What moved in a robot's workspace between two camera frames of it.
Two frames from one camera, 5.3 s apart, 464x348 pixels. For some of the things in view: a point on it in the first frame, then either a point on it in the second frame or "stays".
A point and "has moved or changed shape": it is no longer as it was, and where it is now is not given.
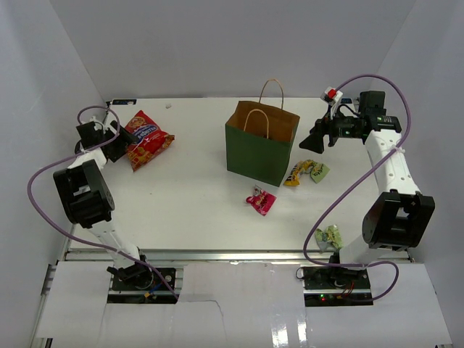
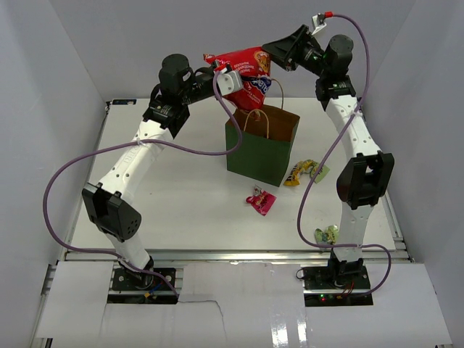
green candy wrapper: [318, 172] stays
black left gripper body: [115, 146] -> [199, 88]
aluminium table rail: [233, 256] stays
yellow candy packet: [293, 177] stays
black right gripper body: [338, 127] -> [310, 57]
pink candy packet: [261, 201] stays
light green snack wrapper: [331, 235] stays
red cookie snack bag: [152, 141] has moved or changed shape
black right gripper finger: [314, 142] -> [283, 50]
